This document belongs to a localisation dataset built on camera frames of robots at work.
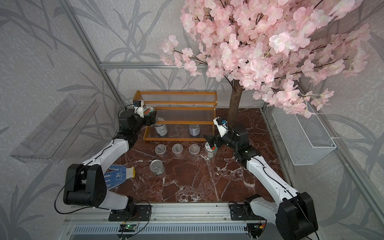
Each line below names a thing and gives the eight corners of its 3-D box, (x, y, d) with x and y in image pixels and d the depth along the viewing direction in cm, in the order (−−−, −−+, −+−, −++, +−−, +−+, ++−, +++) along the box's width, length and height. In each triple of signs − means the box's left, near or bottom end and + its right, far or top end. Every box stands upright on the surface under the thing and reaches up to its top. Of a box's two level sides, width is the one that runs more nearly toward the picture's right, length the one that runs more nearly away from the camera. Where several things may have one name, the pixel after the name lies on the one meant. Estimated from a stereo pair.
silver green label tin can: (151, 175, 88) (148, 171, 83) (153, 163, 93) (151, 159, 88) (163, 175, 88) (161, 171, 83) (165, 163, 93) (163, 159, 88)
